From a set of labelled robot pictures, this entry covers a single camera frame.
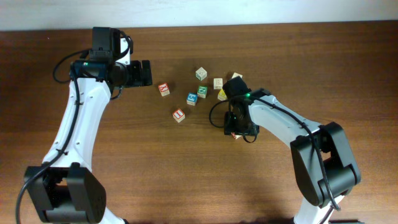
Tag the green letter V block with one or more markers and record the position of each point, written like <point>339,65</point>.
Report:
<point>201,73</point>

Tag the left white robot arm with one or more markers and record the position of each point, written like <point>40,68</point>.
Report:
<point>63,188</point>

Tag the red letter Y block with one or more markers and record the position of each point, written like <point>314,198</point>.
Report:
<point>164,89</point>

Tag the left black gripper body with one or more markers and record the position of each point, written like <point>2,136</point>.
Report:
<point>132,74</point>

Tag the plain wooden block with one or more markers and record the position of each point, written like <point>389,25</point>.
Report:
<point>236,75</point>

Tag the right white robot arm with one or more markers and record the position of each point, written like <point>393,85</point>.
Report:
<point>324,164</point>

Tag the red letter I block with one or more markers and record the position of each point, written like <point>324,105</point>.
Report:
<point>178,115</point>

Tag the yellow letter wooden block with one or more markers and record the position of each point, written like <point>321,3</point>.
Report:
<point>222,95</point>

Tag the wooden block with red side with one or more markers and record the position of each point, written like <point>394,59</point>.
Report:
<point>235,136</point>

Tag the letter K wooden block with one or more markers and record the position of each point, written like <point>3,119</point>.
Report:
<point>217,83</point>

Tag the blue number 5 block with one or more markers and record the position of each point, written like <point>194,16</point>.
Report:
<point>192,99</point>

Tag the green letter N block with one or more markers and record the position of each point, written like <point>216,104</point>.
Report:
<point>202,91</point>

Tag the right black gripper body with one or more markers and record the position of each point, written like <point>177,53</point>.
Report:
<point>240,130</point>

